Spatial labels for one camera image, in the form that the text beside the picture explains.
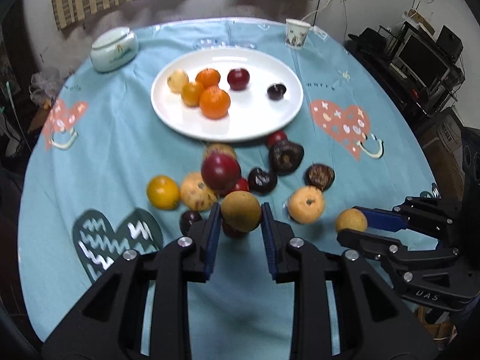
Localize dark cherry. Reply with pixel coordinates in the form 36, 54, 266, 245
247, 167, 278, 195
179, 211, 203, 236
222, 221, 247, 239
267, 83, 287, 101

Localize large dark mangosteen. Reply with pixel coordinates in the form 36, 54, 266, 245
268, 140, 304, 176

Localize black monitor on shelf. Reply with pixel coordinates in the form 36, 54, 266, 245
393, 33, 451, 87

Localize striped pepino melon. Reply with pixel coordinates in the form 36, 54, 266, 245
203, 143, 238, 159
180, 172, 218, 212

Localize orange mandarin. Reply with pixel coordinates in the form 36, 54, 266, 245
199, 86, 231, 119
195, 68, 221, 89

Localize celadon lidded ceramic jar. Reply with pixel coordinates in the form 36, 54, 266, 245
89, 27, 139, 73

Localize clear plastic bag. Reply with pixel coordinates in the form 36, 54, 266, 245
28, 67, 66, 109

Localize red cherry tomato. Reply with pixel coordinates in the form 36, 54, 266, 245
226, 177, 250, 194

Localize pale peach fruit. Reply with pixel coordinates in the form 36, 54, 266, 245
287, 186, 326, 224

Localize yellow orange citrus fruit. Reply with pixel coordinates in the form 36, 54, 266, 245
181, 81, 204, 107

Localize dark brown water chestnut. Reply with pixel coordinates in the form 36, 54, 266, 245
304, 163, 335, 192

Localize large red plum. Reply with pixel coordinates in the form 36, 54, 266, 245
227, 68, 250, 91

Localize yellow small citrus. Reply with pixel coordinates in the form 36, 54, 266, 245
146, 175, 181, 211

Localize striped pepino melon front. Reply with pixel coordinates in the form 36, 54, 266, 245
180, 172, 218, 212

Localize white oval plate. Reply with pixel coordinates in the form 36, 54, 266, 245
150, 47, 305, 143

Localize small tan longan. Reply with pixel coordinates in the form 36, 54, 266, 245
335, 208, 368, 233

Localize striped pepino melon back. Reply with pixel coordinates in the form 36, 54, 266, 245
203, 143, 238, 159

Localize printed paper cup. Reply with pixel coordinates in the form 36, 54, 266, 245
285, 19, 312, 49

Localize light blue patterned tablecloth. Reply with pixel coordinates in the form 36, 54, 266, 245
19, 19, 434, 340

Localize small red tomato by plate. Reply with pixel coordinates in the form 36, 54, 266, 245
266, 130, 288, 149

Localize dark red plum back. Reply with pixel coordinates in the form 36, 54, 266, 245
201, 153, 241, 193

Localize pale yellow round fruit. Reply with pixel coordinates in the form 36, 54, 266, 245
167, 69, 190, 94

